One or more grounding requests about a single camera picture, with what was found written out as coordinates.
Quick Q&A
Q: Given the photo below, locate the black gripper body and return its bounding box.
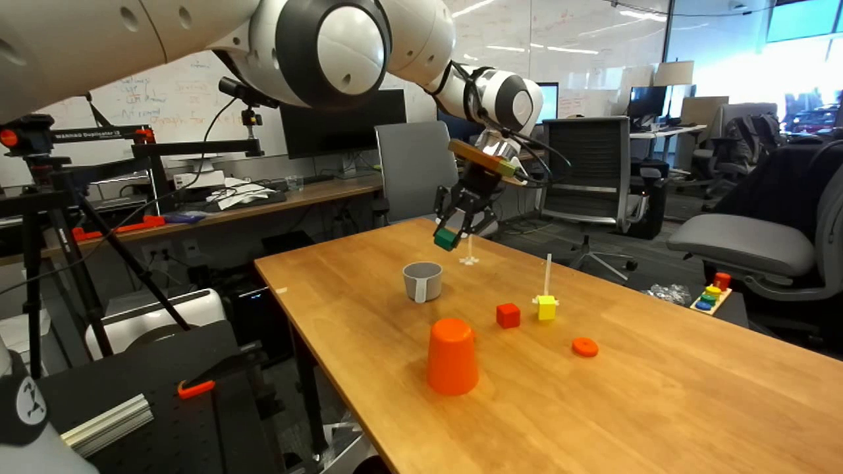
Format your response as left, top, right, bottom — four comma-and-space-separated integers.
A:
447, 166, 503, 224

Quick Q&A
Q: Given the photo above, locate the green block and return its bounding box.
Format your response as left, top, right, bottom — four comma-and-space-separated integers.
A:
431, 224, 466, 254

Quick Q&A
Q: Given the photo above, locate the red block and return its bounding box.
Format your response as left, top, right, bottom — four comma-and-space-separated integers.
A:
495, 300, 525, 333

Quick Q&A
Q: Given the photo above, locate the yellow block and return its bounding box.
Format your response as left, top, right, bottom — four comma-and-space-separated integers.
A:
530, 292, 562, 325

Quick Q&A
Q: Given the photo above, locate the gray cup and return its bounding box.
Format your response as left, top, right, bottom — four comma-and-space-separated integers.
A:
400, 262, 447, 305

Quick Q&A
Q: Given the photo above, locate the orange plastic cup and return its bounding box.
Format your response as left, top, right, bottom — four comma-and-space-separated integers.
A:
425, 316, 482, 398

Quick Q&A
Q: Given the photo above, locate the short white peg stand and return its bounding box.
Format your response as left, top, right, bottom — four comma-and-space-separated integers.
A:
458, 233, 484, 270

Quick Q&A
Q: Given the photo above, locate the gray fabric chair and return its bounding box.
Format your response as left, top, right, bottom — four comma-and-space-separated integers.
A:
374, 118, 503, 243

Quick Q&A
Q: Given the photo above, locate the black mesh office chair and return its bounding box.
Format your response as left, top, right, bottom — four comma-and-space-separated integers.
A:
534, 117, 640, 286

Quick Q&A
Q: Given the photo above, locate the lit computer monitor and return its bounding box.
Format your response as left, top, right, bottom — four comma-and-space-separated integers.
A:
534, 80, 565, 128

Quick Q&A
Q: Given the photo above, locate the large black monitor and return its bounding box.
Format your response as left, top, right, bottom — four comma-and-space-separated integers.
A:
277, 87, 412, 163

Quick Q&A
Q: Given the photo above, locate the wooden office desk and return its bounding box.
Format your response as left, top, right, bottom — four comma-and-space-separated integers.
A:
43, 174, 384, 254

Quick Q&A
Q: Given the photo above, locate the orange disc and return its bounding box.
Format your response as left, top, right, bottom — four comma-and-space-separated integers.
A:
568, 336, 603, 362

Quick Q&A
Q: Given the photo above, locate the white papers pile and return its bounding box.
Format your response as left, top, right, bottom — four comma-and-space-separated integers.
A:
206, 179, 280, 215

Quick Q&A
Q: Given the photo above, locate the clear plastic wrap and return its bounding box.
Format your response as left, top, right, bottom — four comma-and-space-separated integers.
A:
647, 282, 695, 308

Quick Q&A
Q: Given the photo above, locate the black table leg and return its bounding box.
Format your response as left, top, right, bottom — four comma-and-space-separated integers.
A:
287, 328, 335, 463

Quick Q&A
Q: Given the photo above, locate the beige lamp shade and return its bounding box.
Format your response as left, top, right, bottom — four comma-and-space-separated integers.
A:
654, 58, 698, 89

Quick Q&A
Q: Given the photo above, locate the colourful stacking toy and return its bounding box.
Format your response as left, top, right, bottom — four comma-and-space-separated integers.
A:
688, 270, 736, 316

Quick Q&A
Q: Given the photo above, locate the light gray office chair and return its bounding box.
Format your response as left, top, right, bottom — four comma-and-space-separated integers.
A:
663, 163, 843, 358

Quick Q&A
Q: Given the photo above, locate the white equipment case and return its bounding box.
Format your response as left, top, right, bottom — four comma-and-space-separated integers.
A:
81, 287, 230, 365

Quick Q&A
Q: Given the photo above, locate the whiteboard with scribbles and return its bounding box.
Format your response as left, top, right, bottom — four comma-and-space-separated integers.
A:
36, 49, 293, 179

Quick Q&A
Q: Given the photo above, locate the black padded office chair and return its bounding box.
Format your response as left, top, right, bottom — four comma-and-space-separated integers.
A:
700, 137, 843, 233

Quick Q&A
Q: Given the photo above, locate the orange tool on desk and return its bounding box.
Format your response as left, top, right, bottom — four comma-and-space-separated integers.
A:
71, 215, 169, 249

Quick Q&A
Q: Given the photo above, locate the flat cart platform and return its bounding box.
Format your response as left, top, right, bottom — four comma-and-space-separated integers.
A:
35, 319, 284, 474

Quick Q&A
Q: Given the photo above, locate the aluminium profile bar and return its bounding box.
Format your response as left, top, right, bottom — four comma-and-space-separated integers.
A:
57, 392, 159, 462

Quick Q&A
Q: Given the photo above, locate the black cap with logo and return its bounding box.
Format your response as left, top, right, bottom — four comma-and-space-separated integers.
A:
0, 346, 53, 449

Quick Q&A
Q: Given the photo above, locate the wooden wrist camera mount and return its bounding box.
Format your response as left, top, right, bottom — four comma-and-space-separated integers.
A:
446, 137, 530, 191

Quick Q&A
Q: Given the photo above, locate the black camera on stand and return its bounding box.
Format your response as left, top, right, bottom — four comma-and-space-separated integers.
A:
215, 74, 284, 114

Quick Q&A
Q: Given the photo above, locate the orange clamp handle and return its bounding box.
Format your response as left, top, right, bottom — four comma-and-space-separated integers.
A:
173, 378, 218, 403

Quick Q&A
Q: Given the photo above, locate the black boom rail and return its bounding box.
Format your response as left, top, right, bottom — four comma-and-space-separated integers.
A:
51, 125, 267, 166

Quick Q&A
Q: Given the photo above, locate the black camera tripod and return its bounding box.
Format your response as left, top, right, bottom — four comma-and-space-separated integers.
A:
0, 111, 194, 382

